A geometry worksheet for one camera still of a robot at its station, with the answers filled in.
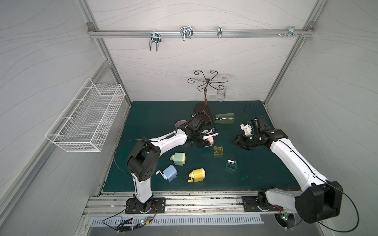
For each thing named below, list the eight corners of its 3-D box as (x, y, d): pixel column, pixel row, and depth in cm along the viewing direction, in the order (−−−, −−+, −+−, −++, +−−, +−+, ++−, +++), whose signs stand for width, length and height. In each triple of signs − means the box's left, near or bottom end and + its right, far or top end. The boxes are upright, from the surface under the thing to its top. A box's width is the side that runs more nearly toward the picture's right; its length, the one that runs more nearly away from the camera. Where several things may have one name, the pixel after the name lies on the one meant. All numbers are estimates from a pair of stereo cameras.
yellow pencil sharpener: (188, 182, 82) (188, 178, 76) (188, 173, 85) (188, 168, 79) (204, 182, 82) (205, 178, 76) (204, 173, 85) (205, 168, 79)
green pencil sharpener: (170, 165, 88) (169, 161, 83) (171, 156, 91) (170, 152, 87) (185, 165, 88) (184, 161, 83) (185, 156, 91) (185, 152, 87)
